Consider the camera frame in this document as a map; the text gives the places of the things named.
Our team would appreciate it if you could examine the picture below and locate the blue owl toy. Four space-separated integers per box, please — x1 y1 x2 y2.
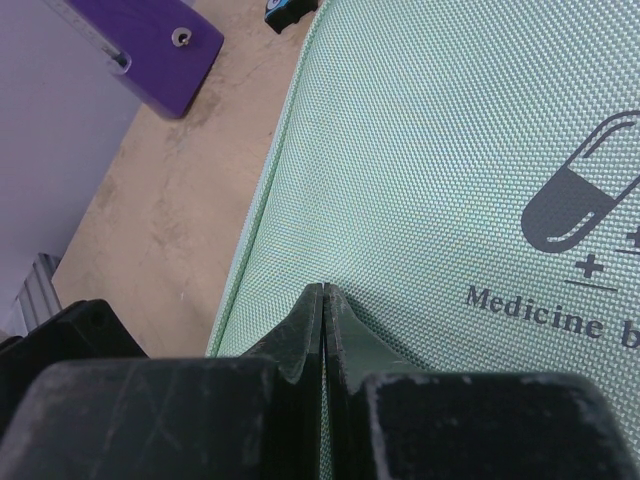
264 0 319 34

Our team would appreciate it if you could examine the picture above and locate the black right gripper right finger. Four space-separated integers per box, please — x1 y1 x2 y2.
323 284 639 479

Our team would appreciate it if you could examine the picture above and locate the purple metronome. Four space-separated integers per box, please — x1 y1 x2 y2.
47 0 224 119

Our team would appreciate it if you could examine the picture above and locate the mint green medicine case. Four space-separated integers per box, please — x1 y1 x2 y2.
208 1 639 452

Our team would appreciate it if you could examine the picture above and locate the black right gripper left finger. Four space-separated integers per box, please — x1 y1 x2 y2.
1 284 323 479

